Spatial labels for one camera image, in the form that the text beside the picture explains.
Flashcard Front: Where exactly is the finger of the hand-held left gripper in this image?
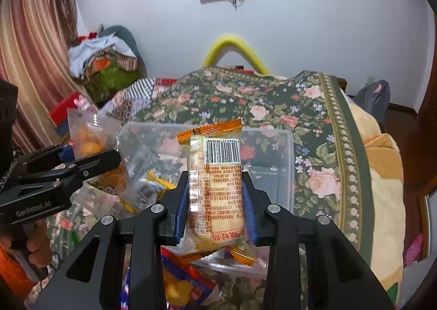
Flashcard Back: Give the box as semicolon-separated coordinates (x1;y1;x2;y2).
15;144;74;176
44;149;122;188

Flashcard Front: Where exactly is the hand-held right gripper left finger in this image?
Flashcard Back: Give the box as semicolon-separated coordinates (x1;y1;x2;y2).
32;174;192;310

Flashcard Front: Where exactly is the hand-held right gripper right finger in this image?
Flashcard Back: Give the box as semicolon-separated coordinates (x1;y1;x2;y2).
239;174;397;310

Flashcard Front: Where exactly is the clear packet of yellow snacks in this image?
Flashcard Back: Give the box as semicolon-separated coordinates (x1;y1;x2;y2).
66;108;122;161

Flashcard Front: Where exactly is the orange-edged cake packet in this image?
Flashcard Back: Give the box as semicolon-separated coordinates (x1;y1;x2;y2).
176;118;256;267

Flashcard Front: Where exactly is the clear plastic container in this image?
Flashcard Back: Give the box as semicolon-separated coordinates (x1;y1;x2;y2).
117;121;296;278

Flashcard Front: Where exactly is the person's left hand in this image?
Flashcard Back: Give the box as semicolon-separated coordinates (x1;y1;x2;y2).
25;219;52;268

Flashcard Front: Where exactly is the clear packet of orange snack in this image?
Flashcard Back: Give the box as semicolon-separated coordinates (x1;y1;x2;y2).
84;160;132;203

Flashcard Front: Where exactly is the yellow-edged clear snack packet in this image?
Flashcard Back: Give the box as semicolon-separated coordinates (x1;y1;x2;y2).
118;170;178;213

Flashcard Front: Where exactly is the red box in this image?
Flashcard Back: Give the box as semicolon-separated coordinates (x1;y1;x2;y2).
47;91;91;137

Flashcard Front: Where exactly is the blue and red snack packet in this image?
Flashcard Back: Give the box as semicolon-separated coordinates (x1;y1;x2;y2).
123;247;220;310

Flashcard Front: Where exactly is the checked cloth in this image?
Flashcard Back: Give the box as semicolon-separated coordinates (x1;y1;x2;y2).
98;77;179;121

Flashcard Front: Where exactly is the pile of clothes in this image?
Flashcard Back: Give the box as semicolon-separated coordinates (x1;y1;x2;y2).
67;25;148;103

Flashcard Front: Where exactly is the striped pink curtain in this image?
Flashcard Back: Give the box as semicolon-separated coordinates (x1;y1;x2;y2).
0;0;84;155

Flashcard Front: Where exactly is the green floral blanket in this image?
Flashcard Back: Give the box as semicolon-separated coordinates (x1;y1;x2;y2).
44;67;378;310

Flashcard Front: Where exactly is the beige blanket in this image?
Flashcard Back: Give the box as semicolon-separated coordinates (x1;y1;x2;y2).
336;92;408;309

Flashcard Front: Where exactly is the pink cloth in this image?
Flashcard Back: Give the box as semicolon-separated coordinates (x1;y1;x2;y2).
402;232;424;269

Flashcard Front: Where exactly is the grey backpack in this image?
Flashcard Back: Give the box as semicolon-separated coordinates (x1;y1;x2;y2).
353;79;391;126

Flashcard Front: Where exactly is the yellow curved foam tube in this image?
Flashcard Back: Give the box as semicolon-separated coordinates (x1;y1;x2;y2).
203;34;272;76

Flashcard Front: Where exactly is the brown wooden door frame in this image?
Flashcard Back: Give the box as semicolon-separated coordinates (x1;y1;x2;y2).
384;20;437;264

